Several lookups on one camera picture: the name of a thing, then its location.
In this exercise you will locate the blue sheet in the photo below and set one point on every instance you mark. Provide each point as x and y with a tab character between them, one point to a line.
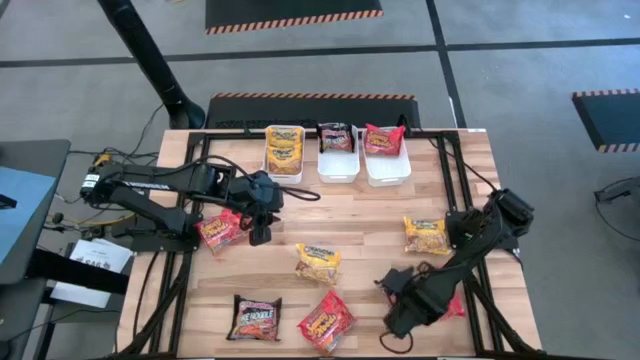
22	210

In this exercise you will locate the white printed paper sheet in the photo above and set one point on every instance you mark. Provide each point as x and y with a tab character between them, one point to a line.
100	255

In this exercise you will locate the black Fire Noodle pack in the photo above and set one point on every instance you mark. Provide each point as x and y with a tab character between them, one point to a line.
336	140
254	319

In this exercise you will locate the black round pole stand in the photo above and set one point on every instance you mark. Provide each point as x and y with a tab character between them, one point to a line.
145	50

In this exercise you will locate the black aluminium table frame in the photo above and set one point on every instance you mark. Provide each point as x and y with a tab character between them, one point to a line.
225	135

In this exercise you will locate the red Saucy Noodles pack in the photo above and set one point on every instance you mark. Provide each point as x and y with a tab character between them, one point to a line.
217	232
382	141
326	322
454	309

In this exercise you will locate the black desk beam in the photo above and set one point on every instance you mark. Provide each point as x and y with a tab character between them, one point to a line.
75	272

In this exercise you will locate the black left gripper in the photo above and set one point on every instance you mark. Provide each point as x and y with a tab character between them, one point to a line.
260	195

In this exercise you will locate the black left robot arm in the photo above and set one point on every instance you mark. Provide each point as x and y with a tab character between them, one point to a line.
165	181

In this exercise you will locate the grey desk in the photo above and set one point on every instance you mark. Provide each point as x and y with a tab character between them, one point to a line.
30	155

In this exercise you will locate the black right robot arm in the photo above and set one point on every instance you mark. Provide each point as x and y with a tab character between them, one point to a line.
475	245

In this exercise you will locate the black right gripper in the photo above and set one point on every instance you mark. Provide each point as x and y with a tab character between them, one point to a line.
415	315

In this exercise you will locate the white plastic bin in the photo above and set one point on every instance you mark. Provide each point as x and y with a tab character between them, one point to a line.
283	178
387	170
338	167

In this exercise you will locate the black mat with striped edge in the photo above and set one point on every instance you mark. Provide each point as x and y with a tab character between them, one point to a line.
300	110
612	120
290	12

